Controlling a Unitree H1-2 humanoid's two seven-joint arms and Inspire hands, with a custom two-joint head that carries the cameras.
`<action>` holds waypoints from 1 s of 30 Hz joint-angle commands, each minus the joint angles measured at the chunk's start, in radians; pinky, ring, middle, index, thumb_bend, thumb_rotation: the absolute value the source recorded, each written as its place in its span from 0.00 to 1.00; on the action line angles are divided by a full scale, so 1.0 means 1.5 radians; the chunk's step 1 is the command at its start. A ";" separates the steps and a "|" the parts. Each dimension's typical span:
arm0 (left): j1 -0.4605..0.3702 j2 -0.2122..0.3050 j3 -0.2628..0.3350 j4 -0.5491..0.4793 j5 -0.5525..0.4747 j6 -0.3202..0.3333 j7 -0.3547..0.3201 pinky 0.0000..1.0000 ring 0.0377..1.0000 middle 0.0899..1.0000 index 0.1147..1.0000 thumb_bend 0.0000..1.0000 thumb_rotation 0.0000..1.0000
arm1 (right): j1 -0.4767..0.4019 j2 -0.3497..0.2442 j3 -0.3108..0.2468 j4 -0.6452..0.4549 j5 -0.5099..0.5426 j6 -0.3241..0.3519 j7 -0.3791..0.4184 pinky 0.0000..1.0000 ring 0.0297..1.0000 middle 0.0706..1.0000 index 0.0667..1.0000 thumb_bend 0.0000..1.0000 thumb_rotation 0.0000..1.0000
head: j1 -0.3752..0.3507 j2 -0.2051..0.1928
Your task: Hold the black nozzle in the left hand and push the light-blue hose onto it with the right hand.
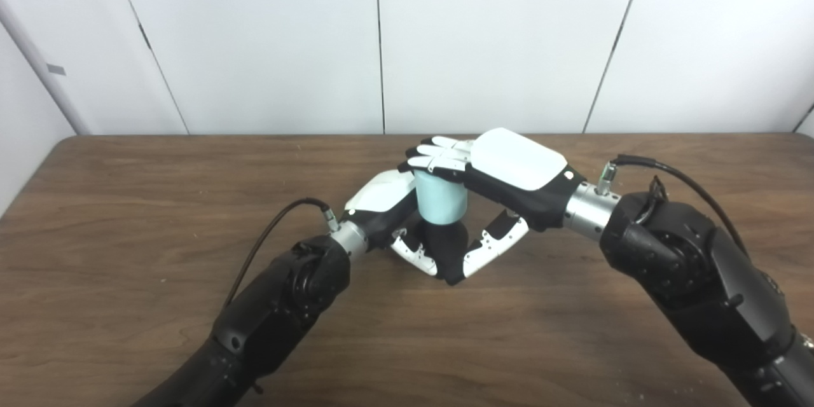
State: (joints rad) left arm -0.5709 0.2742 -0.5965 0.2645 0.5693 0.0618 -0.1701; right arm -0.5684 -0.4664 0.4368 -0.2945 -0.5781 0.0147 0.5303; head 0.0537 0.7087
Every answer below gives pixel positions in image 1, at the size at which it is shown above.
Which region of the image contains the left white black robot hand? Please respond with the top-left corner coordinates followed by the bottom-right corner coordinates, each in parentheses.
top-left (343, 169), bottom-right (441, 277)

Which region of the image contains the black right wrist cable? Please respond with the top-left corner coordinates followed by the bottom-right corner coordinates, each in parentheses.
top-left (595, 154), bottom-right (751, 255)

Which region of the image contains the light-blue hose piece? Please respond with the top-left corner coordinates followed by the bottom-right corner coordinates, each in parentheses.
top-left (413, 170), bottom-right (468, 226)

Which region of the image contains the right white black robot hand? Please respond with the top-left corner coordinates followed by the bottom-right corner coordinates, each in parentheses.
top-left (397, 127), bottom-right (587, 279)

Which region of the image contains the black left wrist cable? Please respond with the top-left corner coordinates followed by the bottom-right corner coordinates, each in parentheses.
top-left (223, 198), bottom-right (341, 309)

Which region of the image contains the black flared nozzle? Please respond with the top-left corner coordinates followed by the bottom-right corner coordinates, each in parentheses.
top-left (407, 213), bottom-right (474, 286)

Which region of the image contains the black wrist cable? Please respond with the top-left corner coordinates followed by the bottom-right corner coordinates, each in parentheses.
top-left (223, 198), bottom-right (341, 309)
top-left (595, 154), bottom-right (751, 255)

